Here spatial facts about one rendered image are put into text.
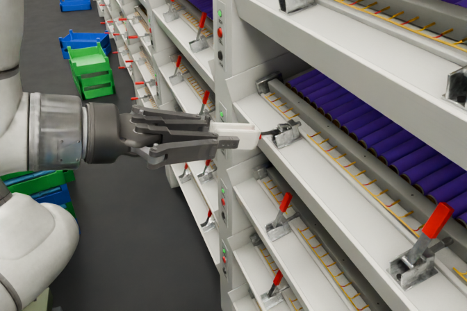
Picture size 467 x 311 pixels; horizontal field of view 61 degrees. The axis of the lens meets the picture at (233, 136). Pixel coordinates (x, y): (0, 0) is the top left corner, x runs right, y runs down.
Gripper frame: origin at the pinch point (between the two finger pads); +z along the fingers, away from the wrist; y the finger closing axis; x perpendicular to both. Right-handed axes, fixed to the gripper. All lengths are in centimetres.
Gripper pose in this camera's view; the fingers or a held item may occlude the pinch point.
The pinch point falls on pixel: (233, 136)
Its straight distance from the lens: 56.7
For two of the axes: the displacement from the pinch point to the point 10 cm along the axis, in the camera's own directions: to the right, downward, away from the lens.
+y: 3.8, 5.0, -7.8
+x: 2.3, -8.7, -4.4
